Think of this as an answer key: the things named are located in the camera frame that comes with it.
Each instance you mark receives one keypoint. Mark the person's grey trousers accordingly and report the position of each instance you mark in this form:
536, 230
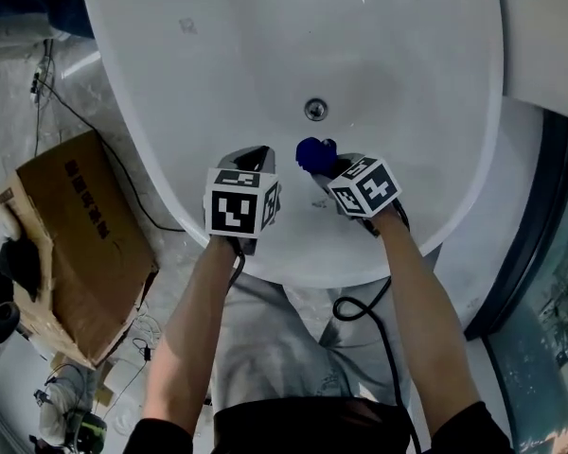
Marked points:
274, 348

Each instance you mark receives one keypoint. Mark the white oval bathtub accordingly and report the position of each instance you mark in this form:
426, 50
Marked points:
265, 40

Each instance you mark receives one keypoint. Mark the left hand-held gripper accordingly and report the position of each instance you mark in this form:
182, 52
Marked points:
232, 206

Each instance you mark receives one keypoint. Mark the person's black shirt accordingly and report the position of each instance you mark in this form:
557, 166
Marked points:
312, 428

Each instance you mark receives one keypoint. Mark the person's left forearm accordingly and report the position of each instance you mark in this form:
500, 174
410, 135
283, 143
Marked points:
184, 329

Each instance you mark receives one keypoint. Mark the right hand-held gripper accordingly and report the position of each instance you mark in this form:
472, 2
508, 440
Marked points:
367, 187

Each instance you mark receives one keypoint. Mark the black framed window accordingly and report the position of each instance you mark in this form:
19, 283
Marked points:
549, 301

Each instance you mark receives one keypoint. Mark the brown cardboard box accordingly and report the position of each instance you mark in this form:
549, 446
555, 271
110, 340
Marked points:
85, 244

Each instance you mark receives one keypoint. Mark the black bag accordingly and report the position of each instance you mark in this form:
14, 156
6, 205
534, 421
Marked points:
21, 267

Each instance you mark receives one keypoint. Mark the round metal drain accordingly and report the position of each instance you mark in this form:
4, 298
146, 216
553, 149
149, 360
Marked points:
316, 109

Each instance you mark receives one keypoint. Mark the blue cloth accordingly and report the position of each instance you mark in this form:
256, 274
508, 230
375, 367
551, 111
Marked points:
314, 154

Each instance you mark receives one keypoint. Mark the person's right forearm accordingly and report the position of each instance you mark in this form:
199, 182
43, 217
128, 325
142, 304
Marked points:
431, 324

